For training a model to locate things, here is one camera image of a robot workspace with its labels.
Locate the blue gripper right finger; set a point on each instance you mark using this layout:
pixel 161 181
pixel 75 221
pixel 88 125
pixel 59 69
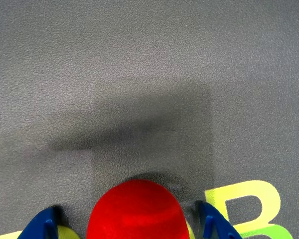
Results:
pixel 215 224

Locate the grey mat with lettering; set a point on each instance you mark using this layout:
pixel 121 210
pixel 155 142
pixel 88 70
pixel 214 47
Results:
pixel 139 87

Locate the red ball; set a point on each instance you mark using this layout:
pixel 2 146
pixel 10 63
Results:
pixel 137 211

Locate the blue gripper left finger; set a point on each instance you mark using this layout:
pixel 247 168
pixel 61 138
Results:
pixel 43 224

